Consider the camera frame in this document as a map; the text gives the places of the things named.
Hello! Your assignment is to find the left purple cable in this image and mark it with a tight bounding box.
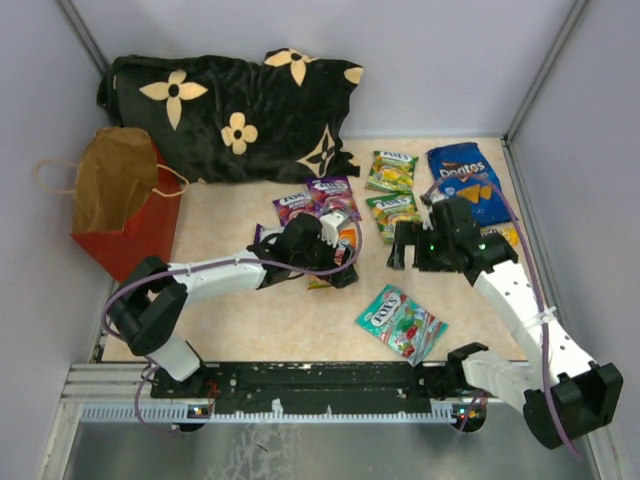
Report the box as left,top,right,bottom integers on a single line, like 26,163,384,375
99,195,363,436

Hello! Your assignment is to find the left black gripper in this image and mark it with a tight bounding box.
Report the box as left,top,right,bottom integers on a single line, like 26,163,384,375
291,230,357,287

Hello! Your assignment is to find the teal Fox's mint packet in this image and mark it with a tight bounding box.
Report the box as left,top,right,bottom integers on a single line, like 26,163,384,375
356,284,448,367

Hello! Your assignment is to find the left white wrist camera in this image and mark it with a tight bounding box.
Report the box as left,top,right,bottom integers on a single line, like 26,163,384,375
319,210,350,247

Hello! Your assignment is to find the green Fox's candy packet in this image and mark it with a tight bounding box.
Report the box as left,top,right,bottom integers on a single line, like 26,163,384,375
365,150,418,193

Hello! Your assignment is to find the black flower pattern pillow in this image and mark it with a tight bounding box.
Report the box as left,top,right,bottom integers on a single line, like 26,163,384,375
97,48,363,184

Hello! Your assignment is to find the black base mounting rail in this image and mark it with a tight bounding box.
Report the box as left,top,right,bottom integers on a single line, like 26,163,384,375
151,362,475,415

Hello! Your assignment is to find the orange Fox's fruits packet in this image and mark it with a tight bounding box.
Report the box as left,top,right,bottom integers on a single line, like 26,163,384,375
307,227,358,290

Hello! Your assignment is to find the blue Doritos chip bag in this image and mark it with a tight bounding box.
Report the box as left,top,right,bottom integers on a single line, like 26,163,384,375
426,142,511,227

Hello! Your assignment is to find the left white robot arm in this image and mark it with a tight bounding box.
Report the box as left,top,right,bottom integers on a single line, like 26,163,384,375
102,210,359,397

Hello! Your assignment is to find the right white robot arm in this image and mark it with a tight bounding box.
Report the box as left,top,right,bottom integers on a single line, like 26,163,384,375
387,197,623,449

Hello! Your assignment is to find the purple candy packet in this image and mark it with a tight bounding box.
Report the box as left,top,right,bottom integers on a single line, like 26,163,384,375
306,176,362,221
253,224,284,245
272,191,315,226

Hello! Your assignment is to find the yellow M&M's packet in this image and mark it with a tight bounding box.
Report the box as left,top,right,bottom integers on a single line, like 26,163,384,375
481,224,520,247

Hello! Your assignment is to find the aluminium frame rail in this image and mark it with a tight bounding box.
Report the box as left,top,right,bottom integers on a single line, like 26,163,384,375
61,362,151,402

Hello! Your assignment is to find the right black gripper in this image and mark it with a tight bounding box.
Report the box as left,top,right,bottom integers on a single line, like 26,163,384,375
387,219,454,273

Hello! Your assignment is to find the red brown paper bag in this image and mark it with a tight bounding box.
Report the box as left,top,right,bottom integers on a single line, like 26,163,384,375
33,127,190,283

